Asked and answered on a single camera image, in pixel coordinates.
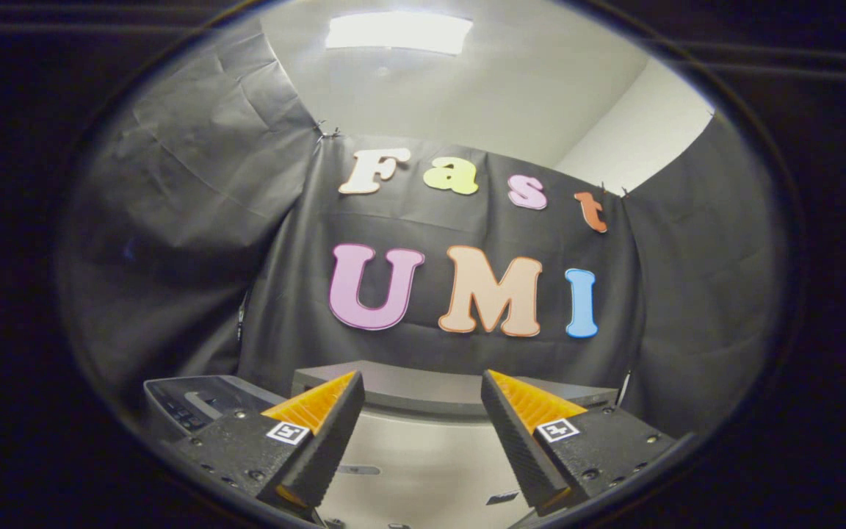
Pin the black backdrop cloth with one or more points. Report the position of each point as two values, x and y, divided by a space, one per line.
195 242

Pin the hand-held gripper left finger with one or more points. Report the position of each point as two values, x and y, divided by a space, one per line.
327 441

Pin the grey and beige cabinet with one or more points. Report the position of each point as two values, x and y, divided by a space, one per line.
423 455

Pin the black washing machine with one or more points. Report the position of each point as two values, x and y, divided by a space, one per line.
173 420

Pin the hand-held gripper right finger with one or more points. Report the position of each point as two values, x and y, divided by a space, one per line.
515 441

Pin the ceiling light panel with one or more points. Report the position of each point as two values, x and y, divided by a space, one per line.
397 33

